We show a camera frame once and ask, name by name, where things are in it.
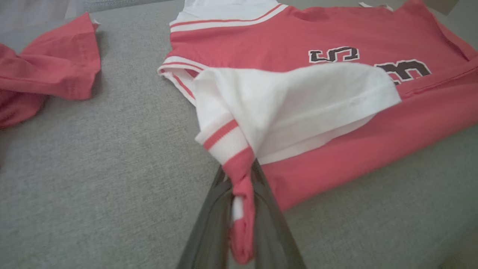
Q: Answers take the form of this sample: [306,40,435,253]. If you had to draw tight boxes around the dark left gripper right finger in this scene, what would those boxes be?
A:
[251,160,307,269]

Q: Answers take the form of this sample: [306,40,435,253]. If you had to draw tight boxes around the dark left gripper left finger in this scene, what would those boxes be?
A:
[177,166,234,269]

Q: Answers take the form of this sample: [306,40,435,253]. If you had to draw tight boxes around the red jersey with white sleeves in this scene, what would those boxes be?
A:
[157,0,478,265]

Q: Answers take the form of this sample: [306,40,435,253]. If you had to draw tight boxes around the red shorts with white band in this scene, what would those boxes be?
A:
[0,12,102,129]

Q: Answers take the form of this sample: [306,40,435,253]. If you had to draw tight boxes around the large yellow sofa backrest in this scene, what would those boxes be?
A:
[426,0,460,15]

